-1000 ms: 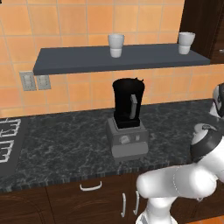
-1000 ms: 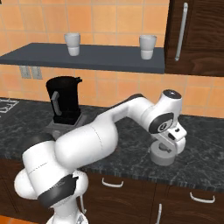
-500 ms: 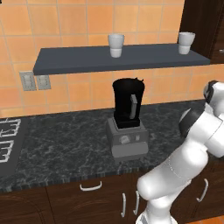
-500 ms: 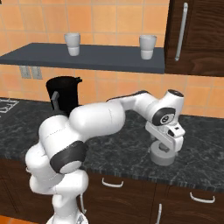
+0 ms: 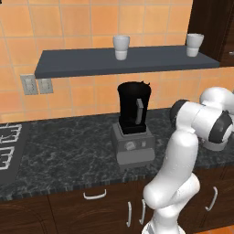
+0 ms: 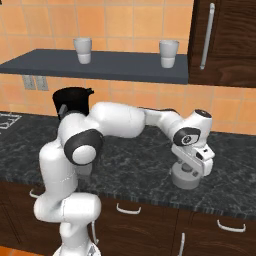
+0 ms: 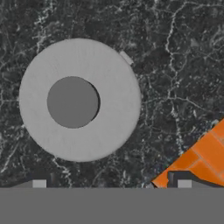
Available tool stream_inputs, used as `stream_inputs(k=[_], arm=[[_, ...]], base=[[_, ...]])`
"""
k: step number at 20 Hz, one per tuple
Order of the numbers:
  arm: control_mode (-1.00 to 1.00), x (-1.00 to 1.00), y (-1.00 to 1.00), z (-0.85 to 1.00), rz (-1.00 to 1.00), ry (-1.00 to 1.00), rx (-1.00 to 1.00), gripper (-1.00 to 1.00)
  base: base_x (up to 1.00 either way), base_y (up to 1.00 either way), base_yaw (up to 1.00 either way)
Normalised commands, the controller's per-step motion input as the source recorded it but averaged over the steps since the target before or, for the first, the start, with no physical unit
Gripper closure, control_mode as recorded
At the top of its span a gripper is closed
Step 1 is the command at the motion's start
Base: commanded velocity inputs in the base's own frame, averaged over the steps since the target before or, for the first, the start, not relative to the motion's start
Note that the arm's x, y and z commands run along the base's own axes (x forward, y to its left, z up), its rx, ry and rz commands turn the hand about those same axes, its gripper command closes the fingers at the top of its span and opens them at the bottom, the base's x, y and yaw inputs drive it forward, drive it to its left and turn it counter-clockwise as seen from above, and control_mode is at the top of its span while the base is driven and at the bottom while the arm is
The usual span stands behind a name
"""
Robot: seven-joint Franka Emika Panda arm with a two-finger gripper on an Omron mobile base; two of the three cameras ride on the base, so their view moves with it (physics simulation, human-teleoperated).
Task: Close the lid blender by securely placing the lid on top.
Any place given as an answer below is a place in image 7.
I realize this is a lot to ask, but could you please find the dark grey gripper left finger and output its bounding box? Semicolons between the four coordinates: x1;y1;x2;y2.
10;172;56;189

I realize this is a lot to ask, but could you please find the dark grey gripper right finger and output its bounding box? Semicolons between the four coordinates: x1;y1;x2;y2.
167;170;223;189

